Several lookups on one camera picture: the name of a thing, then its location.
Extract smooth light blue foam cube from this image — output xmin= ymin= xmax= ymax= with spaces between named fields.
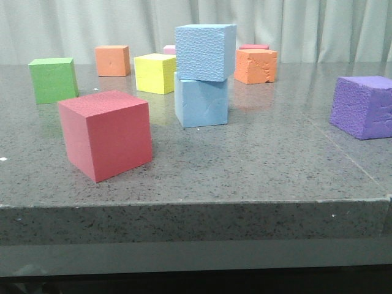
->
xmin=174 ymin=73 xmax=228 ymax=128

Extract textured light blue foam cube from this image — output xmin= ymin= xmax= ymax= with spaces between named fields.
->
xmin=175 ymin=24 xmax=237 ymax=82

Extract yellow foam cube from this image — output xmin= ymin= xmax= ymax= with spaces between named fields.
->
xmin=134 ymin=53 xmax=176 ymax=94

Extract large red foam cube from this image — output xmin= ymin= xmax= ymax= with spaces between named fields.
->
xmin=58 ymin=90 xmax=153 ymax=183

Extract dented orange foam cube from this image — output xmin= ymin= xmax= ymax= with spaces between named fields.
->
xmin=234 ymin=49 xmax=277 ymax=85

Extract pink foam cube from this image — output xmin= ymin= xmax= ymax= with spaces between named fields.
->
xmin=163 ymin=45 xmax=176 ymax=55

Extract far red foam cube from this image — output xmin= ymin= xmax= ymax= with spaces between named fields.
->
xmin=239 ymin=44 xmax=270 ymax=50

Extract smooth orange foam cube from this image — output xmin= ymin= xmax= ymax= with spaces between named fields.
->
xmin=94 ymin=45 xmax=130 ymax=77

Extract green foam cube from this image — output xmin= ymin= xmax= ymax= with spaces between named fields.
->
xmin=28 ymin=58 xmax=78 ymax=104

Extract grey curtain backdrop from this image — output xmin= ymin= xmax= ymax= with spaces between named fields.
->
xmin=1 ymin=1 xmax=391 ymax=64

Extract textured purple foam cube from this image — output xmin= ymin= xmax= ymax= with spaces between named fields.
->
xmin=330 ymin=76 xmax=391 ymax=140

